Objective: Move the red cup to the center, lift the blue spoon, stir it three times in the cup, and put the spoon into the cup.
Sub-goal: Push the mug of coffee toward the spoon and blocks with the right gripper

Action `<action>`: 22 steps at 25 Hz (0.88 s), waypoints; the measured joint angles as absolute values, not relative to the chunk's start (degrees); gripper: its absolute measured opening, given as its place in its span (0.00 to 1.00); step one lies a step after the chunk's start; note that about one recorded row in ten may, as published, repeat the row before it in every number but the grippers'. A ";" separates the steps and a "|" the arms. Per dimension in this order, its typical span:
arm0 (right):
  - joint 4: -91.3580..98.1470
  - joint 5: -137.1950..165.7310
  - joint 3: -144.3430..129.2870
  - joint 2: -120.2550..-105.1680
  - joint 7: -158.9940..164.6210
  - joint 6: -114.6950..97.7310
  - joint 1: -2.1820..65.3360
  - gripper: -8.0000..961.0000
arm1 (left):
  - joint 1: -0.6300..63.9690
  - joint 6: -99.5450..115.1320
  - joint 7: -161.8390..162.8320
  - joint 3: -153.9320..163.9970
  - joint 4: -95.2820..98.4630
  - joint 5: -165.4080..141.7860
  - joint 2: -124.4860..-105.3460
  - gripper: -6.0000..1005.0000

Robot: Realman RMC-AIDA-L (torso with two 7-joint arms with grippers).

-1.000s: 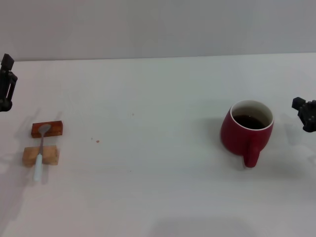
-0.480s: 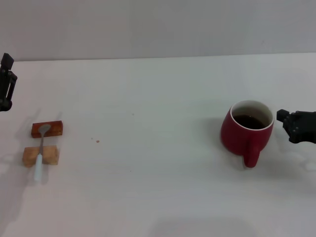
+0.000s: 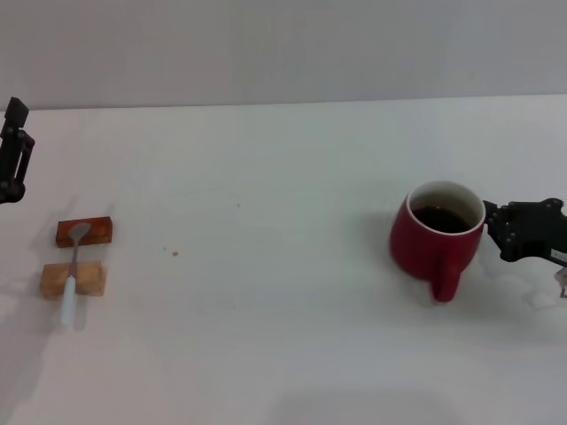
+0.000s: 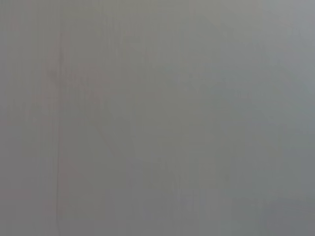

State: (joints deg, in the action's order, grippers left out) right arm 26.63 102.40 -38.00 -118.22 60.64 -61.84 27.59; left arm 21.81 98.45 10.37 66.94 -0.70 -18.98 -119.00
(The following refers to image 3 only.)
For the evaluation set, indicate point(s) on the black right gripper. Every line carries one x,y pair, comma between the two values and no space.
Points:
536,226

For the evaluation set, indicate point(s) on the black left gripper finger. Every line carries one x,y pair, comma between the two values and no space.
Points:
15,130

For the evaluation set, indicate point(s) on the red ceramic mug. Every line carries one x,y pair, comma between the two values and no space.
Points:
416,252

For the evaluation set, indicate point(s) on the dark coffee liquid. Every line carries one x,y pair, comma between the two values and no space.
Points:
443,220

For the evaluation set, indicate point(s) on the dark reddish wooden block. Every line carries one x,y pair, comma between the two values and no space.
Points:
99,230

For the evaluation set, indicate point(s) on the light wooden block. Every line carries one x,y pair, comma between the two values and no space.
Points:
90,279

